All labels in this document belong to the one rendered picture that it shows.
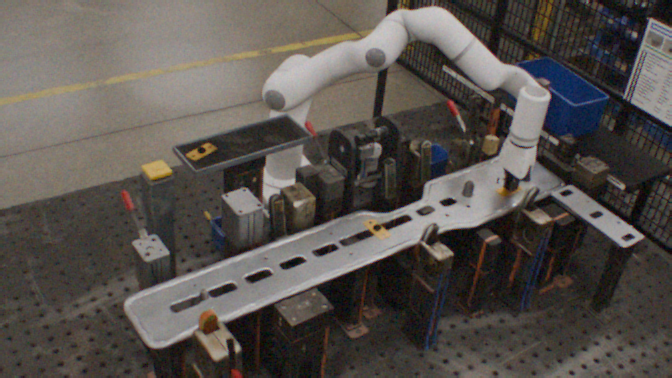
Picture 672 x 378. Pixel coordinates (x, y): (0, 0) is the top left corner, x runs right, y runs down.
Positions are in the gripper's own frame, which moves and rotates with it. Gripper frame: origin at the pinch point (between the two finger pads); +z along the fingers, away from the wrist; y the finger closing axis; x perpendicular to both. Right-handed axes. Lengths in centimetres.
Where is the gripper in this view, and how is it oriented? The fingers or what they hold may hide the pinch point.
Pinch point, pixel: (511, 183)
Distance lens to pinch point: 240.8
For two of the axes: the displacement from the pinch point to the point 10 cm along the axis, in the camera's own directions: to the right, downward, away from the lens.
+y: 5.7, 5.4, -6.2
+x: 8.2, -2.9, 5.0
